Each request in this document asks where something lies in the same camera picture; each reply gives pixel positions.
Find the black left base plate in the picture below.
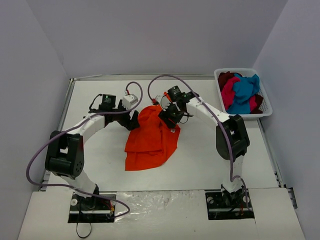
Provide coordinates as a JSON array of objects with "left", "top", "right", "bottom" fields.
[{"left": 68, "top": 192, "right": 117, "bottom": 224}]

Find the white plastic laundry basket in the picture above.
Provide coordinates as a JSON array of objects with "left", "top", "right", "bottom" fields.
[{"left": 214, "top": 68, "right": 273, "bottom": 120}]

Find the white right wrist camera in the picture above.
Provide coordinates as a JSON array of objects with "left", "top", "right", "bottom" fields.
[{"left": 154, "top": 93, "right": 172, "bottom": 111}]

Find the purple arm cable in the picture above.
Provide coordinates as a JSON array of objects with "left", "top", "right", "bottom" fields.
[
  {"left": 26, "top": 81, "right": 144, "bottom": 217},
  {"left": 147, "top": 74, "right": 253, "bottom": 213}
]

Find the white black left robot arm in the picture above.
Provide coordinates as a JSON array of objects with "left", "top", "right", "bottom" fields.
[{"left": 45, "top": 93, "right": 141, "bottom": 209}]

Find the pink t shirt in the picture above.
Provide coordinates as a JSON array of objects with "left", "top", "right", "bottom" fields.
[{"left": 221, "top": 76, "right": 263, "bottom": 115}]

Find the orange t shirt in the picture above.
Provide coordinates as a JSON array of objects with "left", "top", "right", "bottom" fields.
[{"left": 124, "top": 105, "right": 181, "bottom": 171}]

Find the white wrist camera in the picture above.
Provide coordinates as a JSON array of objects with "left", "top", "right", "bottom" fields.
[
  {"left": 121, "top": 94, "right": 139, "bottom": 110},
  {"left": 154, "top": 93, "right": 172, "bottom": 111}
]

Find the blue t shirt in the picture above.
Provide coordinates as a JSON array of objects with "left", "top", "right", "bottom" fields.
[{"left": 230, "top": 73, "right": 260, "bottom": 114}]

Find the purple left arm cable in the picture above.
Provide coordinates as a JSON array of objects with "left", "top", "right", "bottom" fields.
[{"left": 26, "top": 81, "right": 144, "bottom": 217}]

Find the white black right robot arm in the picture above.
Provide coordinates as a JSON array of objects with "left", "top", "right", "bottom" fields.
[{"left": 152, "top": 86, "right": 250, "bottom": 207}]

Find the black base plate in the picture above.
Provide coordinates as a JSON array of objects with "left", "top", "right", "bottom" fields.
[
  {"left": 205, "top": 189, "right": 255, "bottom": 221},
  {"left": 68, "top": 192, "right": 117, "bottom": 224}
]

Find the thin black cable loop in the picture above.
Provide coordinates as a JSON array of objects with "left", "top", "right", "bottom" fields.
[{"left": 75, "top": 220, "right": 93, "bottom": 239}]

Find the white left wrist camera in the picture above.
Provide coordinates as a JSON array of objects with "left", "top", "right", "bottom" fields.
[{"left": 121, "top": 94, "right": 139, "bottom": 110}]

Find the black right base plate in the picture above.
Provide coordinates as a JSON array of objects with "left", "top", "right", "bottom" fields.
[{"left": 205, "top": 189, "right": 255, "bottom": 221}]

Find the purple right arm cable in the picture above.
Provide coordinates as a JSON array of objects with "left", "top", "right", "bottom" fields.
[{"left": 147, "top": 74, "right": 253, "bottom": 213}]

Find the dark red t shirt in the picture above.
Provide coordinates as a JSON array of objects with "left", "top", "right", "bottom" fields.
[{"left": 218, "top": 71, "right": 236, "bottom": 89}]

